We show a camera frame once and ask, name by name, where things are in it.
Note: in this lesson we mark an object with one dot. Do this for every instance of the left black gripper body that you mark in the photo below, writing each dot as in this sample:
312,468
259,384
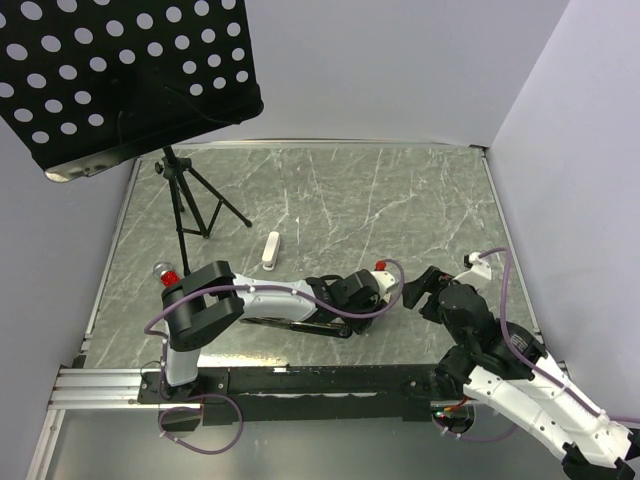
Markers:
357,324

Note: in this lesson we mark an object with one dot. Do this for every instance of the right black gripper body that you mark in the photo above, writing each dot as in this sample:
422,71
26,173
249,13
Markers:
431,310

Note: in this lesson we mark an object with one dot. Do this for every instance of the black stapler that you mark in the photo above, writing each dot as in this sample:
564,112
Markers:
329,330

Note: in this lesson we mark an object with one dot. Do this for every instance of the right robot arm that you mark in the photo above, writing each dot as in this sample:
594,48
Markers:
503,366

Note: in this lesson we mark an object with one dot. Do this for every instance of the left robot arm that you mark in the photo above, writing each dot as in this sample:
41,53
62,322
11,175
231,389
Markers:
210,300

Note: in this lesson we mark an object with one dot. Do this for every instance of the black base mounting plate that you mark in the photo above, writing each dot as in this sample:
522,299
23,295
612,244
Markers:
304,393

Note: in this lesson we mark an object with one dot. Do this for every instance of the red cylindrical object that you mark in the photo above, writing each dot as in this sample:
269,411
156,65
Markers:
165,272

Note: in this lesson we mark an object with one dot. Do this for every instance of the black perforated music stand desk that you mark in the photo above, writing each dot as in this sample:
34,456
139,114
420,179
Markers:
87,85

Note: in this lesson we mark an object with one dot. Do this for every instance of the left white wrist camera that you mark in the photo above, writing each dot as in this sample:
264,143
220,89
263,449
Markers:
387,282

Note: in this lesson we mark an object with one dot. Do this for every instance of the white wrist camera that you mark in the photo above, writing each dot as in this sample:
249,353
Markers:
387,282
477,273

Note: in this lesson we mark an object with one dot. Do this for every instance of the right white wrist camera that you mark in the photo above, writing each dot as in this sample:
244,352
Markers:
477,273

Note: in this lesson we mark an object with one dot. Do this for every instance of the aluminium extrusion rail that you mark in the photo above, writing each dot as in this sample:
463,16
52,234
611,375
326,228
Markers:
104,389

